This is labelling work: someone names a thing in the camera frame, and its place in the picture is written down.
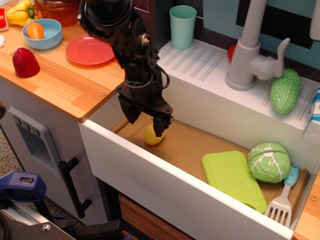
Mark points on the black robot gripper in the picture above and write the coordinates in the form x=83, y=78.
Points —
x=136, y=97

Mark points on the yellow toy potato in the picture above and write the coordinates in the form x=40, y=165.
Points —
x=150, y=137

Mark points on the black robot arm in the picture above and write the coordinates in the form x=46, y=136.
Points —
x=117, y=23

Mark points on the pink plastic plate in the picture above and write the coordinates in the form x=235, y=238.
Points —
x=87, y=50

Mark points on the white toy sink basin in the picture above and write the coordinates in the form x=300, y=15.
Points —
x=168, y=180

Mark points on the lime green cutting board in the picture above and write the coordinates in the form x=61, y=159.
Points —
x=229, y=173

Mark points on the teal plastic cup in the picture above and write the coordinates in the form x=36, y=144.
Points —
x=182, y=25

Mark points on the red toy item behind faucet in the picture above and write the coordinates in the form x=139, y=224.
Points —
x=230, y=52

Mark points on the grey oven control panel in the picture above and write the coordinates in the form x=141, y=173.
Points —
x=38, y=140

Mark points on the grey toy faucet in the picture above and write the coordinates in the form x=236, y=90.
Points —
x=247, y=62

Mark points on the green toy cabbage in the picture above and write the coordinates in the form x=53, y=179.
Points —
x=269, y=162

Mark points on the light blue plastic bowl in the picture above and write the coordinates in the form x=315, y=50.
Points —
x=52, y=34

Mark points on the orange transparent jar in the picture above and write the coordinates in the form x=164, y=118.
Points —
x=63, y=11

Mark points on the dark red toy vegetable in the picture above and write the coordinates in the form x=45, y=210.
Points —
x=25, y=63

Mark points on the green toy bitter gourd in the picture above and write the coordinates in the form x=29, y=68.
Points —
x=285, y=91

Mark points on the orange toy carrot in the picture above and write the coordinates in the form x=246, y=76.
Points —
x=35, y=31

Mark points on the blue clamp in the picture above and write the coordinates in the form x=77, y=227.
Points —
x=22, y=186

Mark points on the white blue toy spatula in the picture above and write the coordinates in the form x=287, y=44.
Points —
x=280, y=209

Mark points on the yellow toy bell pepper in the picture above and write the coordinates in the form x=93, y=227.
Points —
x=22, y=13

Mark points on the white toy piece at edge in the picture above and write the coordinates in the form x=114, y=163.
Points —
x=2, y=41

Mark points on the blue white milk carton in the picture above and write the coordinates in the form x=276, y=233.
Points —
x=312, y=128

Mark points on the red white toy at edge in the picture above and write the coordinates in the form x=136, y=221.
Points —
x=4, y=25

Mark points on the black oven door handle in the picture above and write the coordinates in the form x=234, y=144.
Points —
x=65, y=169

